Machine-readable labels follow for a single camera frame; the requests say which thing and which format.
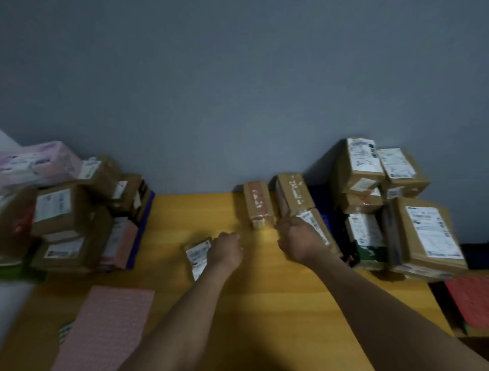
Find person's left hand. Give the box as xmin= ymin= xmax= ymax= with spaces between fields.
xmin=206 ymin=231 xmax=244 ymax=270

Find person's right hand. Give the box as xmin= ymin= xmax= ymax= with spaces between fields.
xmin=276 ymin=217 xmax=331 ymax=265

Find small cardboard parcel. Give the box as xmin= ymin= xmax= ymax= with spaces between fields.
xmin=31 ymin=183 xmax=92 ymax=237
xmin=275 ymin=174 xmax=316 ymax=219
xmin=184 ymin=236 xmax=213 ymax=282
xmin=296 ymin=209 xmax=341 ymax=257

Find dark green box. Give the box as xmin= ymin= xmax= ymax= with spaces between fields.
xmin=345 ymin=212 xmax=387 ymax=270

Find small tall box white labels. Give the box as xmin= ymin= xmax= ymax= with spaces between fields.
xmin=332 ymin=137 xmax=385 ymax=196

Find box with black KARRIE band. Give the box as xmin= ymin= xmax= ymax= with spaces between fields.
xmin=108 ymin=174 xmax=152 ymax=222

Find box marked 3-3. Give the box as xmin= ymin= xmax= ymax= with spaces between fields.
xmin=382 ymin=197 xmax=469 ymax=282

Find pink dot sticker sheet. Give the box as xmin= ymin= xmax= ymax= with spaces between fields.
xmin=51 ymin=285 xmax=155 ymax=371

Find box of stack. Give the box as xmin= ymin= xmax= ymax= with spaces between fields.
xmin=30 ymin=206 xmax=114 ymax=274

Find teal sticker sheet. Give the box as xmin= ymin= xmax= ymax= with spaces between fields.
xmin=57 ymin=321 xmax=75 ymax=345

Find large pink box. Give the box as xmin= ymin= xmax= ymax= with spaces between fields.
xmin=0 ymin=140 xmax=83 ymax=188

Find person's left forearm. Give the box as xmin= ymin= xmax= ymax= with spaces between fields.
xmin=120 ymin=263 xmax=237 ymax=371

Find person's right forearm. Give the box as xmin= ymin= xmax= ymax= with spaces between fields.
xmin=309 ymin=248 xmax=489 ymax=371

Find blue plastic grid pallet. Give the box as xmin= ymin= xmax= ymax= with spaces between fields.
xmin=128 ymin=191 xmax=155 ymax=270
xmin=309 ymin=185 xmax=344 ymax=237

